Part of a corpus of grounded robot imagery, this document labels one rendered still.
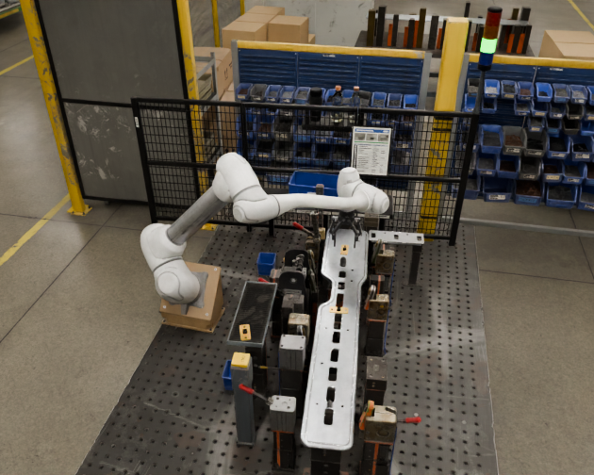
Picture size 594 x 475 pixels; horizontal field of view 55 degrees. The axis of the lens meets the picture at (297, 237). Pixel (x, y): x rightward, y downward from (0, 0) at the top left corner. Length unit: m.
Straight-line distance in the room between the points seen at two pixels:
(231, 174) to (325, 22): 6.83
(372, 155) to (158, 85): 1.94
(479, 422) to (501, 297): 1.92
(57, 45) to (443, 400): 3.70
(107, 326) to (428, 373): 2.28
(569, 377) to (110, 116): 3.77
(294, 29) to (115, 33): 2.83
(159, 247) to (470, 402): 1.56
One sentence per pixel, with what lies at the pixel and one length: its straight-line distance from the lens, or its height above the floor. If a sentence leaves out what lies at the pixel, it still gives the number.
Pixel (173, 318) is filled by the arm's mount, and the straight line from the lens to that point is 2.97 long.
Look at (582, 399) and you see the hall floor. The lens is 3.92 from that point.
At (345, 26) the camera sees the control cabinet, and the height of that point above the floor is 0.51.
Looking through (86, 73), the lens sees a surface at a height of 1.28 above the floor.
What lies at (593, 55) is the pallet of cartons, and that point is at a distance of 5.29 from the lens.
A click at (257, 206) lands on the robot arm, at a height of 1.50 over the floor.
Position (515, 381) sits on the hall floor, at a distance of 3.86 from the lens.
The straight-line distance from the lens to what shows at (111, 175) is 5.13.
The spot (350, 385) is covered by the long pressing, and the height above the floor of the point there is 1.00.
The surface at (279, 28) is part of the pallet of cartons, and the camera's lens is 6.96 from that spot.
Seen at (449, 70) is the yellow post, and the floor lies 1.76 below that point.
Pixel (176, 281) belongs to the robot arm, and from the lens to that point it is 2.66.
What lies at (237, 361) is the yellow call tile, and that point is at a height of 1.16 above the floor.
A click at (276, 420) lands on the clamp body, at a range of 2.17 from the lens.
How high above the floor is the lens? 2.71
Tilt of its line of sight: 34 degrees down
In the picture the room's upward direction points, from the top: straight up
